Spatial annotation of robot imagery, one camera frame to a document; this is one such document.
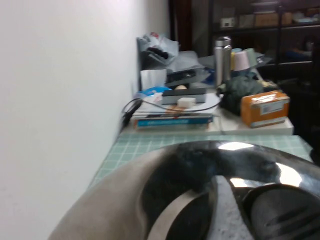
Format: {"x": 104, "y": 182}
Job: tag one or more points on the white paper bag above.
{"x": 153, "y": 78}

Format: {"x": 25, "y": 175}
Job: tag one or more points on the grey black box device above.
{"x": 183, "y": 96}

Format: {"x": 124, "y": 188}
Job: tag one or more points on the steel pot lid black knob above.
{"x": 100, "y": 212}

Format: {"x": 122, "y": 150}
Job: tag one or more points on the blue white round disc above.
{"x": 152, "y": 90}

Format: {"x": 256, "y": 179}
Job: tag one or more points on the dark shelving unit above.
{"x": 295, "y": 37}

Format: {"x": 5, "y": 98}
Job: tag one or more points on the white charger adapter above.
{"x": 186, "y": 102}

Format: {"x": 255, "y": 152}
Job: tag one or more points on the grey flat board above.
{"x": 262, "y": 60}

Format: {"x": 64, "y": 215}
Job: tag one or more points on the brown cardboard box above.
{"x": 272, "y": 19}

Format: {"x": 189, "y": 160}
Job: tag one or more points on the beige egg shaped object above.
{"x": 181, "y": 87}

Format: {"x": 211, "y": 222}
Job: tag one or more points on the small white shelf device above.
{"x": 227, "y": 22}

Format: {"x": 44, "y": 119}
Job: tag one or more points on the green checked tablecloth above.
{"x": 130, "y": 150}

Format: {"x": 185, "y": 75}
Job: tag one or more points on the orange cardboard box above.
{"x": 265, "y": 108}

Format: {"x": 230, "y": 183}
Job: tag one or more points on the blue spine book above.
{"x": 172, "y": 122}

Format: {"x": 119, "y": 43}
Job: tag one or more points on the white paper stack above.
{"x": 210, "y": 100}

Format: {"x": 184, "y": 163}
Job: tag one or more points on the pale green cup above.
{"x": 251, "y": 57}

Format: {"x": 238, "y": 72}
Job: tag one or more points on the dark green cloth bundle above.
{"x": 240, "y": 92}

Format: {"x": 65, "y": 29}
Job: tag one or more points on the pink cup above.
{"x": 241, "y": 61}

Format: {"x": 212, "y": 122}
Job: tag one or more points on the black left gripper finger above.
{"x": 287, "y": 212}

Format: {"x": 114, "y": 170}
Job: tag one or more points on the yellow cup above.
{"x": 232, "y": 61}

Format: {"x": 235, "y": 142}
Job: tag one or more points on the steel thermos bottle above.
{"x": 222, "y": 62}

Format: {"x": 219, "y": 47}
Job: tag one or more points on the clear plastic bag red print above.
{"x": 160, "y": 43}

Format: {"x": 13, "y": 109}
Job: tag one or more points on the black flat device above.
{"x": 185, "y": 76}

